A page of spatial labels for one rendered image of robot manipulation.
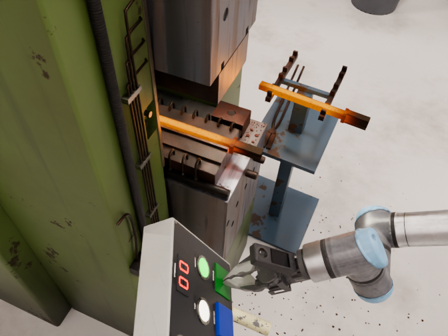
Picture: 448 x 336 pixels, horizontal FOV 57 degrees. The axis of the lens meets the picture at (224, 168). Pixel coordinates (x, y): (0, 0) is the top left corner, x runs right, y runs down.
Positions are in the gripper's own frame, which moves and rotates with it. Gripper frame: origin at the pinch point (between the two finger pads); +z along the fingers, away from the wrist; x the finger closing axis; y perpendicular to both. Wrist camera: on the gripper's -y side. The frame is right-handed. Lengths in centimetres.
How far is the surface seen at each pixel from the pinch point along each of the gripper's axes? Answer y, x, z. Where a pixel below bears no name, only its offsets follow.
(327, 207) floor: 122, 87, -7
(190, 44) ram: -42, 33, -15
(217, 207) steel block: 12.8, 31.1, 8.6
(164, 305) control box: -21.6, -12.4, 2.7
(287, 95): 18, 74, -20
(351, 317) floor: 122, 23, -7
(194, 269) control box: -12.5, -1.7, 1.6
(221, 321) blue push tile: -1.9, -10.5, 0.9
